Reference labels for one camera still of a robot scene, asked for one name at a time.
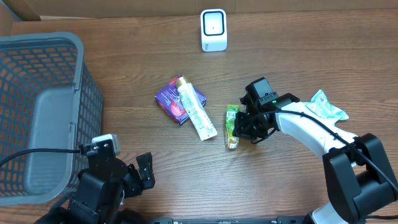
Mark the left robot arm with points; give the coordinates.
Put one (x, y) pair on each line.
(102, 188)

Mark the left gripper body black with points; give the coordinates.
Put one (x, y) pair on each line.
(137, 179)

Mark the grey plastic basket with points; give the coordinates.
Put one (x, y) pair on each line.
(50, 104)

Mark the purple red packet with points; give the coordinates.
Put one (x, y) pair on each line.
(176, 99)

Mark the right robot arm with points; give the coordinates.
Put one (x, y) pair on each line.
(359, 177)

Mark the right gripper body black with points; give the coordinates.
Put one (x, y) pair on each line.
(244, 127)

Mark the white barcode scanner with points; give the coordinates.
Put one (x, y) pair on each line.
(214, 34)

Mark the green yellow drink carton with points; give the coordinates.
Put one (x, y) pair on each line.
(231, 141)

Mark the white tube gold cap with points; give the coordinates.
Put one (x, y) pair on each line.
(195, 109)

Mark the light blue plastic packet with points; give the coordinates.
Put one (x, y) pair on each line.
(320, 105)

